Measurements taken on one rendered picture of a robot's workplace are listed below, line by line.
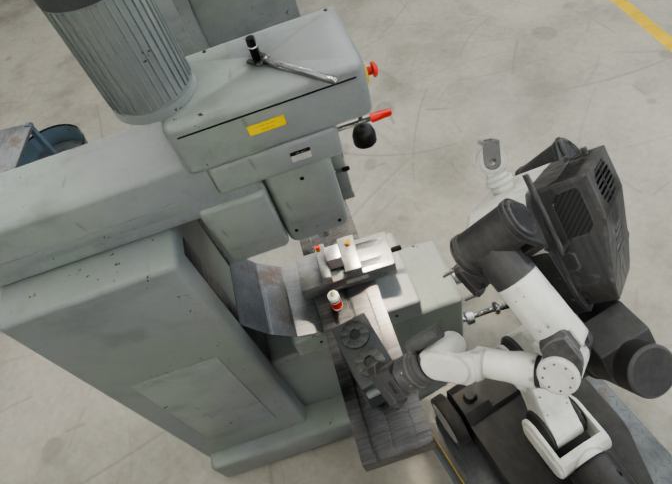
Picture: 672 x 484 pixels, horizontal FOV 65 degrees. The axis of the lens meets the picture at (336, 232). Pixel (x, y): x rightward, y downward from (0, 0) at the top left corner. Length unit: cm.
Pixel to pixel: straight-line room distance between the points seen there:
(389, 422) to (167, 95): 116
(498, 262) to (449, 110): 285
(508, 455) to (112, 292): 141
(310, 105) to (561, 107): 281
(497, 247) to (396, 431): 86
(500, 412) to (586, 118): 224
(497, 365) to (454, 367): 9
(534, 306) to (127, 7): 94
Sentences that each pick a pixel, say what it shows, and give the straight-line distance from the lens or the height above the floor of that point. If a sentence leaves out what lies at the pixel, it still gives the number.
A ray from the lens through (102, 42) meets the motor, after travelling 115.
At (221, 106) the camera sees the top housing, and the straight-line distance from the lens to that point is 121.
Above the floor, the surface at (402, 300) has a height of 84.
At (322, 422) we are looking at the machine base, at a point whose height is 20.
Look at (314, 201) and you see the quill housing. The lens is 149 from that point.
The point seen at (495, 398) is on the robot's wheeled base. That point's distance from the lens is 212.
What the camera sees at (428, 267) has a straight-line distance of 220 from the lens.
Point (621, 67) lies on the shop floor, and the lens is 421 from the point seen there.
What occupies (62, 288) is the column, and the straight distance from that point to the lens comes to 156.
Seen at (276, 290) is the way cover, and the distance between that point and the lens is 206.
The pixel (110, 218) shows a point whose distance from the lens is 144.
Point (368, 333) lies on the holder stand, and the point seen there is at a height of 112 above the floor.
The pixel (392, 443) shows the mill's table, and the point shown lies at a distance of 174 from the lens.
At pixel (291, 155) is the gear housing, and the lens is 133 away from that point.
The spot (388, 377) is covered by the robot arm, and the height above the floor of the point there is 137.
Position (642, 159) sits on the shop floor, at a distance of 363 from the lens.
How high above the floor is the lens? 260
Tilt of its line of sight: 53 degrees down
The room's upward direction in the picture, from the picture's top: 19 degrees counter-clockwise
